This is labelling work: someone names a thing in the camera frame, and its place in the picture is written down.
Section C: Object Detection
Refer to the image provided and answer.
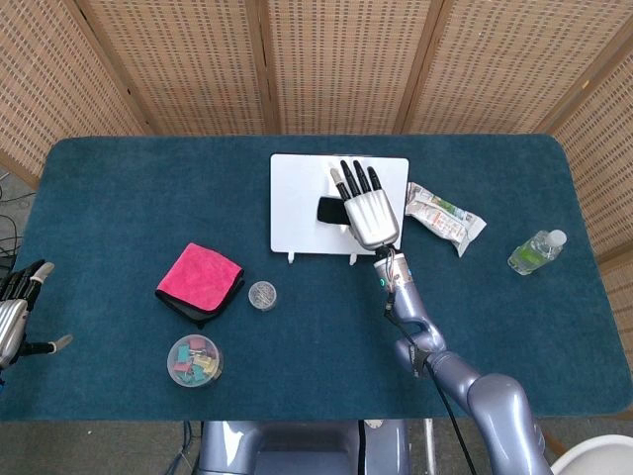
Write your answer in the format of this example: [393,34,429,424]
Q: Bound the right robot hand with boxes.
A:
[329,159,402,249]

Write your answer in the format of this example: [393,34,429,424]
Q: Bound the small round pin container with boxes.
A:
[247,280,278,313]

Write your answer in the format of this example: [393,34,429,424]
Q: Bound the pink and black folded cloth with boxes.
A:
[154,241,246,330]

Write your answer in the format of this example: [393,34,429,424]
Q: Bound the blue-grey robot torso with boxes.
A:
[197,419,412,475]

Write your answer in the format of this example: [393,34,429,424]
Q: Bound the black floor cables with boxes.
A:
[0,167,36,283]

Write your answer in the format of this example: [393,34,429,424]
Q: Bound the blue table mat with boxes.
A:
[0,134,633,423]

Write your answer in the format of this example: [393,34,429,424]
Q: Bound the white board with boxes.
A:
[269,152,410,267]

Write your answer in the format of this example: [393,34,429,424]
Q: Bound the clear plastic bottle green label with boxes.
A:
[507,229,568,277]

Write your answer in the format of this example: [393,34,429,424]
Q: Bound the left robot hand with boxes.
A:
[0,260,74,370]

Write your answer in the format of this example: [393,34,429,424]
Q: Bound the crumpled snack wrapper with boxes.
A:
[404,181,488,258]

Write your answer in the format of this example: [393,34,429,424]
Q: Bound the woven bamboo folding screen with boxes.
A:
[0,0,633,357]

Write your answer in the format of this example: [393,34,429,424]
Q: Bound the black rectangular eraser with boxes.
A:
[315,196,351,228]

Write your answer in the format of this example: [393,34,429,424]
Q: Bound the white round stool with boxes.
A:
[549,433,633,475]

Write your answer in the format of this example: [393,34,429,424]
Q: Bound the clear tub of binder clips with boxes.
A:
[166,333,225,389]

